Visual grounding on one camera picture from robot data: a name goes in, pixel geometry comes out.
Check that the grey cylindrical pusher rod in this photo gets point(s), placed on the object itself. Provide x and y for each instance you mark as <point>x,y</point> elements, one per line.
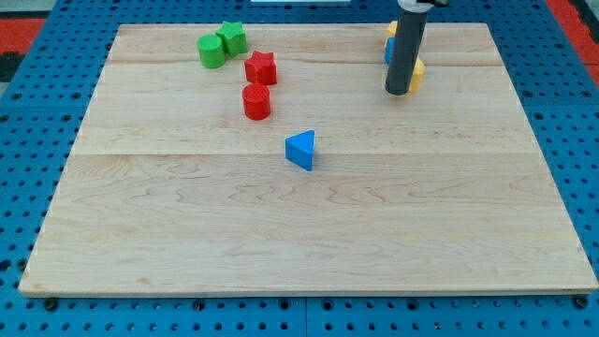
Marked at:
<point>402,63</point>

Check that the red star block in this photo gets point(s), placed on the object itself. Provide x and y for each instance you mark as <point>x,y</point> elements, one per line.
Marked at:
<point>260,67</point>

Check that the red cylinder block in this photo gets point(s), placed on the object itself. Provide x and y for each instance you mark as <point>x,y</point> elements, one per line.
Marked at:
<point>256,101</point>

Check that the green cylinder block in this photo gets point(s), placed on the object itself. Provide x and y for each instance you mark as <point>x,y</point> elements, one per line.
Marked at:
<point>211,51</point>

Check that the green star block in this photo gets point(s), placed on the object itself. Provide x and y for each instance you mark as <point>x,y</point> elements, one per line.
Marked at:
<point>233,38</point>

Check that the yellow heart block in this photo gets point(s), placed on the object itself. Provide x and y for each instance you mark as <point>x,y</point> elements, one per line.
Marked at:
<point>417,76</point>

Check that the wooden board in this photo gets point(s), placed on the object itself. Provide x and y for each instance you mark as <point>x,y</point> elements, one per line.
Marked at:
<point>170,191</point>

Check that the blue triangle block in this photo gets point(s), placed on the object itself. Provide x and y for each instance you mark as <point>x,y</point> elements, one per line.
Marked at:
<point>299,149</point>

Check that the blue block behind rod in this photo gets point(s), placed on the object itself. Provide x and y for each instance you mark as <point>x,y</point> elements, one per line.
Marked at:
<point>389,47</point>

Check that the yellow block at top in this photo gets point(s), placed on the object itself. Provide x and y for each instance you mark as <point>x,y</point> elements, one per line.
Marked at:
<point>391,30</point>

